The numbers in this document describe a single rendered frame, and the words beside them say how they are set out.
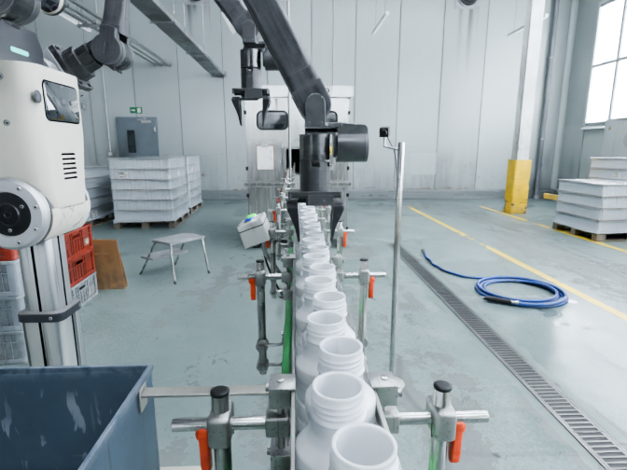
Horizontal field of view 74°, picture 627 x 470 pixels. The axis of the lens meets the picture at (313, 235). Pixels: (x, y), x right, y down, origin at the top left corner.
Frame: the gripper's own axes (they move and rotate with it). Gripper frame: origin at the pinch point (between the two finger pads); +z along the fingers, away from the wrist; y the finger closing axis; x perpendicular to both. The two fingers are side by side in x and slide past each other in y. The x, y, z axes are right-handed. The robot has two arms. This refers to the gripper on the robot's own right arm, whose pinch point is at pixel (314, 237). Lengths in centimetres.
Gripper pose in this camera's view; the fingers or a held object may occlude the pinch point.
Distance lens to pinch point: 80.9
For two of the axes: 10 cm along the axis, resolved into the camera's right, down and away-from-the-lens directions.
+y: 10.0, -0.2, 0.4
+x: -0.4, -2.0, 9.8
